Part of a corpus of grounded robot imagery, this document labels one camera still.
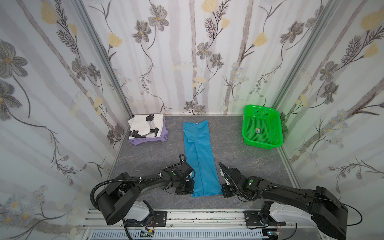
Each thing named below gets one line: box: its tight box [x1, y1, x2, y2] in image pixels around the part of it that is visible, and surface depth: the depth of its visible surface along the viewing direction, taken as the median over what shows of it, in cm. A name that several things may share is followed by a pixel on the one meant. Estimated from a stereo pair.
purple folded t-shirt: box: [128, 116, 169, 146], surface depth 104 cm
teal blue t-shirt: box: [182, 120, 223, 198], surface depth 98 cm
